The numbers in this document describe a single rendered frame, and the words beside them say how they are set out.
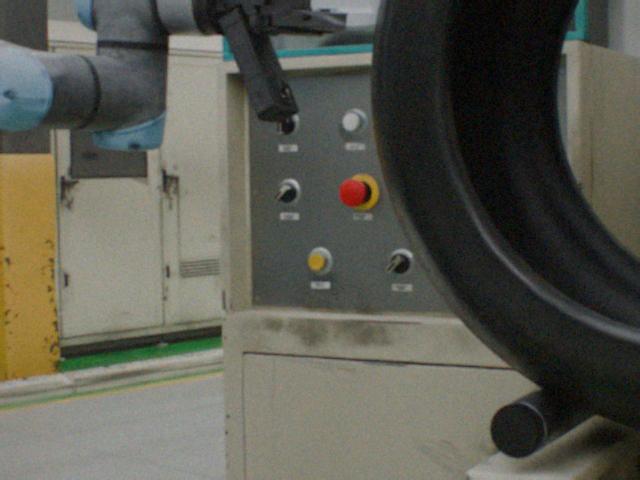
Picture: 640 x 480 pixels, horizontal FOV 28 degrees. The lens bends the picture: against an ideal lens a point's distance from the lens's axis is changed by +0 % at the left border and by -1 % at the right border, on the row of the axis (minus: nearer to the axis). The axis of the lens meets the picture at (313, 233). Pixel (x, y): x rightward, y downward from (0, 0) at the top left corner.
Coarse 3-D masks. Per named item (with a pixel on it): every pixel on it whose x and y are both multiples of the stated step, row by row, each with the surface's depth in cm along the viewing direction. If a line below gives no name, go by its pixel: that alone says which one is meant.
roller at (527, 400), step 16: (528, 400) 104; (544, 400) 105; (560, 400) 108; (496, 416) 103; (512, 416) 103; (528, 416) 102; (544, 416) 103; (560, 416) 106; (576, 416) 110; (592, 416) 117; (496, 432) 103; (512, 432) 103; (528, 432) 102; (544, 432) 102; (560, 432) 106; (512, 448) 103; (528, 448) 102
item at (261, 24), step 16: (208, 0) 125; (224, 0) 126; (240, 0) 124; (256, 0) 121; (272, 0) 122; (288, 0) 121; (304, 0) 120; (208, 16) 125; (256, 16) 122; (272, 16) 122; (208, 32) 127; (256, 32) 124; (272, 32) 124; (288, 32) 122; (304, 32) 121; (320, 32) 124
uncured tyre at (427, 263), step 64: (384, 0) 109; (448, 0) 103; (512, 0) 128; (576, 0) 128; (384, 64) 107; (448, 64) 105; (512, 64) 129; (384, 128) 108; (448, 128) 105; (512, 128) 130; (448, 192) 104; (512, 192) 129; (576, 192) 128; (448, 256) 105; (512, 256) 103; (576, 256) 127; (512, 320) 102; (576, 320) 99; (576, 384) 101
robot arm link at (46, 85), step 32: (0, 64) 118; (32, 64) 120; (64, 64) 123; (0, 96) 118; (32, 96) 119; (64, 96) 122; (96, 96) 125; (0, 128) 121; (32, 128) 123; (64, 128) 126
